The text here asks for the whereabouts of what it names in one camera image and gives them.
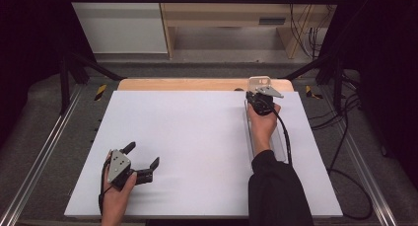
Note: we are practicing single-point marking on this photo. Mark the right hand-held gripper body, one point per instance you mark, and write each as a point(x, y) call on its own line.
point(263, 102)

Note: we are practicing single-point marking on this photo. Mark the wooden table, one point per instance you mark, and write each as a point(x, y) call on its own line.
point(184, 84)

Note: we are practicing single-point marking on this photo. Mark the white cabinet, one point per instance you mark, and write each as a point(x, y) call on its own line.
point(121, 28)

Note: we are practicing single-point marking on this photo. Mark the aluminium rail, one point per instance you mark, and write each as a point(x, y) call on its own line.
point(39, 160)
point(371, 180)

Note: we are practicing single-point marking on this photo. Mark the white table board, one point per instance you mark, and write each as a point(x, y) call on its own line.
point(184, 137)

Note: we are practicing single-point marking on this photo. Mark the person's right hand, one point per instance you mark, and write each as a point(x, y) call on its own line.
point(263, 130)

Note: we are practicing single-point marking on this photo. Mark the grey desk label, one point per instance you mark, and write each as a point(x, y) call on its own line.
point(271, 21)

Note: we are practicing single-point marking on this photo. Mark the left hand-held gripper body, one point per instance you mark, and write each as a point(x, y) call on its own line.
point(118, 165)

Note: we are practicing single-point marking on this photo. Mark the black curtain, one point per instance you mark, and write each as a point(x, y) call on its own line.
point(384, 71)
point(29, 55)

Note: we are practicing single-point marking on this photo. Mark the black frame strut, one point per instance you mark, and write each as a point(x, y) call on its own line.
point(337, 88)
point(64, 84)

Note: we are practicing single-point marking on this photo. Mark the wooden desk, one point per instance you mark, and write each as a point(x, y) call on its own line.
point(223, 14)

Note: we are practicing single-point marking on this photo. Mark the person's left hand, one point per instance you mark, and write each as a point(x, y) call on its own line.
point(115, 199)

